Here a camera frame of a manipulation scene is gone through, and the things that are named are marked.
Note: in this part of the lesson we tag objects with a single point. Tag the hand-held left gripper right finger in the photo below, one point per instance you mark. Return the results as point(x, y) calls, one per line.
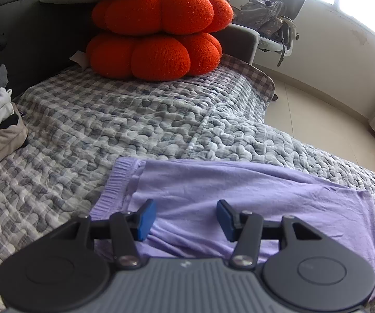
point(226, 220)

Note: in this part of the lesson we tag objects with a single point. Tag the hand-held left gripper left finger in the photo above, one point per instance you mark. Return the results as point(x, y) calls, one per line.
point(146, 220)

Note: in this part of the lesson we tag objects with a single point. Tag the purple pants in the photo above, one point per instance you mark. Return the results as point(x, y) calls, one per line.
point(239, 186)

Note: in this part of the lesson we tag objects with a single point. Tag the grey white puckered quilt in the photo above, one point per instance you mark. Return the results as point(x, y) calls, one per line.
point(272, 143)

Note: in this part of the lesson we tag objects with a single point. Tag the grey checked sofa cover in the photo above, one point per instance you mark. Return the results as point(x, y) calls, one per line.
point(92, 111)

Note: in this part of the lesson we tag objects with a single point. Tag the beige folded garment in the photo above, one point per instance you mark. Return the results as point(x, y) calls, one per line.
point(4, 143)

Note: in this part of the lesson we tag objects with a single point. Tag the white grey office chair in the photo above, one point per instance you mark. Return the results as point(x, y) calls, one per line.
point(272, 44)

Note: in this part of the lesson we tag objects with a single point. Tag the grey backpack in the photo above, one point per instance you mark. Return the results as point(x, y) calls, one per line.
point(265, 16)

